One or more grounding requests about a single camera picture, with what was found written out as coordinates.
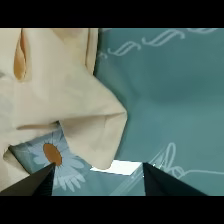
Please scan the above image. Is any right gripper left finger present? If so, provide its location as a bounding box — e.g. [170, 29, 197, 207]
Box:
[0, 162, 56, 197]

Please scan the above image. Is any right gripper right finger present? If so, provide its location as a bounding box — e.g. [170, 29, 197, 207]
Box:
[142, 162, 208, 197]

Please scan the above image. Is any cream shirt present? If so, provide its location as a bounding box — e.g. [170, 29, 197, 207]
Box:
[0, 27, 128, 192]

